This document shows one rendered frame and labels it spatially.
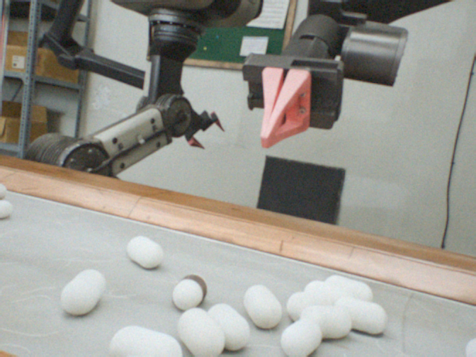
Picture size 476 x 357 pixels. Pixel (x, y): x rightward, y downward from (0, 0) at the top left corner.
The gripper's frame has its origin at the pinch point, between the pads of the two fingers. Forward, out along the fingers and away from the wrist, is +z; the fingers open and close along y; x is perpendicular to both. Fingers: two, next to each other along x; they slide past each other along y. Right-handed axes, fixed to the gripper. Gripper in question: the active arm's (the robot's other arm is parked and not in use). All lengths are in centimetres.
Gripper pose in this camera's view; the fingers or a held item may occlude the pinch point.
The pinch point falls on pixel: (267, 137)
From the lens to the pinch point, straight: 41.2
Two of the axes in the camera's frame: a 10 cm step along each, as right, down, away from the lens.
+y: 9.3, 1.8, -3.3
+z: -3.6, 6.7, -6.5
